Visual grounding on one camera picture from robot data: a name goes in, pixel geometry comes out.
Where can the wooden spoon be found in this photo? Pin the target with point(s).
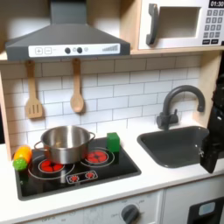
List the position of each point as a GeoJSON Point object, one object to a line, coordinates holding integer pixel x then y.
{"type": "Point", "coordinates": [77, 90]}

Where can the white toy microwave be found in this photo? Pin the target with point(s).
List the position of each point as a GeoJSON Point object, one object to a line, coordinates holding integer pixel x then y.
{"type": "Point", "coordinates": [180, 23]}

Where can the black stove top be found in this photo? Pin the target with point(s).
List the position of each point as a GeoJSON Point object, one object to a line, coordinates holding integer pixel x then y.
{"type": "Point", "coordinates": [76, 172]}

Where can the black oven knob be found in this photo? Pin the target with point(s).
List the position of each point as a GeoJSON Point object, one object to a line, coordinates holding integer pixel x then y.
{"type": "Point", "coordinates": [130, 214]}

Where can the dark grey tap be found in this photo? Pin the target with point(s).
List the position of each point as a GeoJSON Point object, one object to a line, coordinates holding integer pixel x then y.
{"type": "Point", "coordinates": [178, 105]}

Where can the grey range hood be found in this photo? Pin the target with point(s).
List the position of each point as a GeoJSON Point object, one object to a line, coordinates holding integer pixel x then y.
{"type": "Point", "coordinates": [67, 40]}

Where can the green block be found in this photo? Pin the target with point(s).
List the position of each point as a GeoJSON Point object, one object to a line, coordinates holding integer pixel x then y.
{"type": "Point", "coordinates": [113, 142]}

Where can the steel pot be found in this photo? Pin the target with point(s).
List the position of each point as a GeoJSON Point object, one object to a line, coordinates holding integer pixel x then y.
{"type": "Point", "coordinates": [66, 143]}

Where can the dark grey sink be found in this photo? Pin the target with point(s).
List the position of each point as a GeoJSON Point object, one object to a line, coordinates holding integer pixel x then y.
{"type": "Point", "coordinates": [175, 147]}

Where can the orange and green toy vegetable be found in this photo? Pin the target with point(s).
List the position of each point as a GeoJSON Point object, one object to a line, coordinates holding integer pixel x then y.
{"type": "Point", "coordinates": [22, 157]}

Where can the wooden slotted spatula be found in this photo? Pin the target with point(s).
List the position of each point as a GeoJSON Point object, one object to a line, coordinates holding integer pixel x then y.
{"type": "Point", "coordinates": [33, 96]}

